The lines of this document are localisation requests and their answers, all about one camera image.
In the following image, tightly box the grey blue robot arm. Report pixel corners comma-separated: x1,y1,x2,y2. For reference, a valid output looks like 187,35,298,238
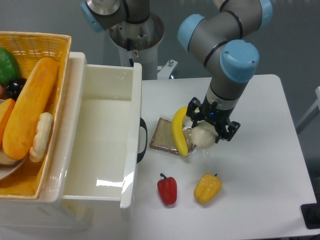
80,0,273,141

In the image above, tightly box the long orange bread loaf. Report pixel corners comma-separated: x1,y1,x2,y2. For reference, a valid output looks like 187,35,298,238
2,57,59,160

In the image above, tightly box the yellow wicker basket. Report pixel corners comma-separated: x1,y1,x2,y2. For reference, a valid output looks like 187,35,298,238
0,31,72,200

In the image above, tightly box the wrapped brown bread slice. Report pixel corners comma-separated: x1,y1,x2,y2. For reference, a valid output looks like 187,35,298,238
149,117,195,155

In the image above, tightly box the white metal bracket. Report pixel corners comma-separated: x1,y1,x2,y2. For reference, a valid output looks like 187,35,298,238
157,59,178,80

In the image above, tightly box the black device at edge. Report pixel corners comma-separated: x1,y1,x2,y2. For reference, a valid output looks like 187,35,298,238
300,203,320,230

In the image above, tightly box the small cream squash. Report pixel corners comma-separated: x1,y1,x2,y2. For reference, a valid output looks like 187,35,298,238
29,112,53,163

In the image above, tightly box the black round fruit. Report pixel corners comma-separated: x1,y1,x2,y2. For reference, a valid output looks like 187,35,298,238
4,77,27,101

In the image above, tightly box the black drawer handle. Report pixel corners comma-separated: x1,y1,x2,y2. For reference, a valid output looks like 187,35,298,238
137,117,148,163

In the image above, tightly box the open upper white drawer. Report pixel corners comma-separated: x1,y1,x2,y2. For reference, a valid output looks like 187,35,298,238
61,62,143,209

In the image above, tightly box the red fruit at edge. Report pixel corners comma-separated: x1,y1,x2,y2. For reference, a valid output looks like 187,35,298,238
0,85,6,99

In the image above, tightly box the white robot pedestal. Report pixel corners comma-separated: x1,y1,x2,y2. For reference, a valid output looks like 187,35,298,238
109,13,165,80

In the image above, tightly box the orange fruit slice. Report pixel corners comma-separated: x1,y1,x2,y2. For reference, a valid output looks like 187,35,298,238
0,98,16,144

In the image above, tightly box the yellow banana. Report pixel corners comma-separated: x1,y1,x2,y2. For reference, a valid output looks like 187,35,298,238
171,106,192,157

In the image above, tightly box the green bell pepper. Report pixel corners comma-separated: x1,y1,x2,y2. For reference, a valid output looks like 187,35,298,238
0,47,22,87

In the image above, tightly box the white drawer cabinet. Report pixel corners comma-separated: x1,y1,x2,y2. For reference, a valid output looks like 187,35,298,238
0,52,134,229

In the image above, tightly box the white frame at right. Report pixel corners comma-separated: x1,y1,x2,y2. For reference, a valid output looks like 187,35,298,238
295,86,320,134

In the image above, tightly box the yellow bell pepper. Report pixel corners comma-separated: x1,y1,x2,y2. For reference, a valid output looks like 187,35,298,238
193,173,223,204

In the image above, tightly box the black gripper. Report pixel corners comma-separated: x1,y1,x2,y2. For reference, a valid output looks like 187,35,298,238
186,97,241,144

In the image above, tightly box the red bell pepper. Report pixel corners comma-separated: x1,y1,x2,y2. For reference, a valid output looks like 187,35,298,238
157,173,178,206

